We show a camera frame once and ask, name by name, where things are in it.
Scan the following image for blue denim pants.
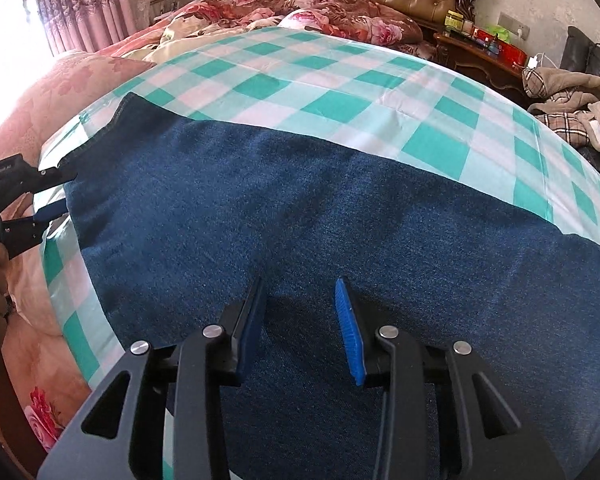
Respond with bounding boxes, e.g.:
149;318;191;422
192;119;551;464
60;92;600;480

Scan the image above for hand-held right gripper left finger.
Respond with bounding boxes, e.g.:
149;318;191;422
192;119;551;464
37;275;266;480

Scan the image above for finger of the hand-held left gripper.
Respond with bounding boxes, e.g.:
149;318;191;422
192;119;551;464
0;200;67;261
27;165;78;193

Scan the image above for grey wall outlet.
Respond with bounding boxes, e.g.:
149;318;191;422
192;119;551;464
497;12;531;38

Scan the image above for red box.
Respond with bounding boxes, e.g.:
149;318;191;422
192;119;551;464
472;30;528;63

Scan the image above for pink floral blanket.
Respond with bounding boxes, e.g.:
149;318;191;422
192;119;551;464
0;10;251;461

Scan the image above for red floral quilt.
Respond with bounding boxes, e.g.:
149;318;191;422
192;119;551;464
180;0;423;46

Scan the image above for dark wooden nightstand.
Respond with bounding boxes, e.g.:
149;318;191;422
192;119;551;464
432;30;536;96

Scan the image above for pink striped curtain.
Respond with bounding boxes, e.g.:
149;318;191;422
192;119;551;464
32;0;141;58

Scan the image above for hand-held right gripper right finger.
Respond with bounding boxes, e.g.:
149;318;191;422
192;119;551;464
334;276;566;480

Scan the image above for pink patterned pillow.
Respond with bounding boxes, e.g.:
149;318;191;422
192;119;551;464
0;50;156;171

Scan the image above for teal white checked tablecloth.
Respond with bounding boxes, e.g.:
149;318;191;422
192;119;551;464
39;25;600;480

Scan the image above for beige plaid-lined coat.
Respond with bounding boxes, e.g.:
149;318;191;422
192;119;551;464
522;66;600;163

